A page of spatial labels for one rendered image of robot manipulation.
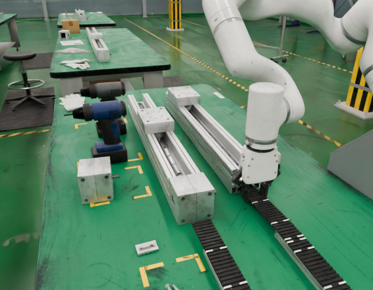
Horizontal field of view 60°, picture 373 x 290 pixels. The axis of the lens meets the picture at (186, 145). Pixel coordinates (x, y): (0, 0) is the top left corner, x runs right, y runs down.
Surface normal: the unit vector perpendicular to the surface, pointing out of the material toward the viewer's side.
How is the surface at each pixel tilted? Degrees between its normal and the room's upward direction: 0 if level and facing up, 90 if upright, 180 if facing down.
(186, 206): 90
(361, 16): 99
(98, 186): 90
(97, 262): 0
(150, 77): 90
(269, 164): 90
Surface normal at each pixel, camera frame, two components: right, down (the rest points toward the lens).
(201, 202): 0.30, 0.43
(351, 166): -0.94, 0.15
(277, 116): 0.55, 0.37
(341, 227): 0.00, -0.90
